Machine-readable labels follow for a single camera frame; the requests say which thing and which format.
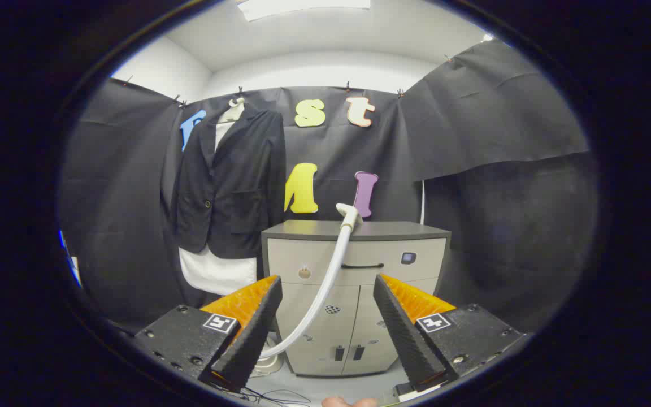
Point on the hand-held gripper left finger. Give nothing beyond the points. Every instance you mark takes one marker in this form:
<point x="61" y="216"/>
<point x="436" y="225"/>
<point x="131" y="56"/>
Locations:
<point x="252" y="333"/>

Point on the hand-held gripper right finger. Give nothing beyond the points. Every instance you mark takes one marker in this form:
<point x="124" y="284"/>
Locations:
<point x="402" y="333"/>

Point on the white shirt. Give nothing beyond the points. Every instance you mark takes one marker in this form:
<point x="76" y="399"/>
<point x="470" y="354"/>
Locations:
<point x="218" y="271"/>

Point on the white garment steamer head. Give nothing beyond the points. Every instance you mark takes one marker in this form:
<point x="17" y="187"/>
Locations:
<point x="348" y="215"/>

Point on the black suit jacket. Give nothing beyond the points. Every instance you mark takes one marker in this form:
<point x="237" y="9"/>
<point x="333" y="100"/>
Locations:
<point x="235" y="186"/>

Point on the white steamer base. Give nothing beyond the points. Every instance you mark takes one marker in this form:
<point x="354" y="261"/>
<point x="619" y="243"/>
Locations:
<point x="269" y="364"/>

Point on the grey cabinet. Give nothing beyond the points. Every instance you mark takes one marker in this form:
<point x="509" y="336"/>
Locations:
<point x="354" y="316"/>

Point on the black backdrop cloth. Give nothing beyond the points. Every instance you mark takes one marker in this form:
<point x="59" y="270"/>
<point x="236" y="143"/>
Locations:
<point x="472" y="141"/>

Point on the large ceiling light panel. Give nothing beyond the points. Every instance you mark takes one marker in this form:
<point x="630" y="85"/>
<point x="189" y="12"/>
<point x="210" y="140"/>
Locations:
<point x="303" y="7"/>

